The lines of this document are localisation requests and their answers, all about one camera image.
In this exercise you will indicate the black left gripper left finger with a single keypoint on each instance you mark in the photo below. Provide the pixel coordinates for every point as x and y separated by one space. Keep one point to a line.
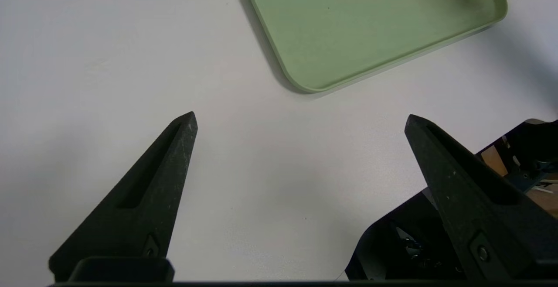
144 199

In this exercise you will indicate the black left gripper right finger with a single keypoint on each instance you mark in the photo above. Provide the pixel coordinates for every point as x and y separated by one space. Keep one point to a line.
479 208

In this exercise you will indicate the black robot base chassis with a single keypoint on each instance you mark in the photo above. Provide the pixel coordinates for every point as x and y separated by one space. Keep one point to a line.
392 247

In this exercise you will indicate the light green plastic tray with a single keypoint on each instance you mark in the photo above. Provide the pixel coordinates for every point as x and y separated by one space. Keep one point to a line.
370 25

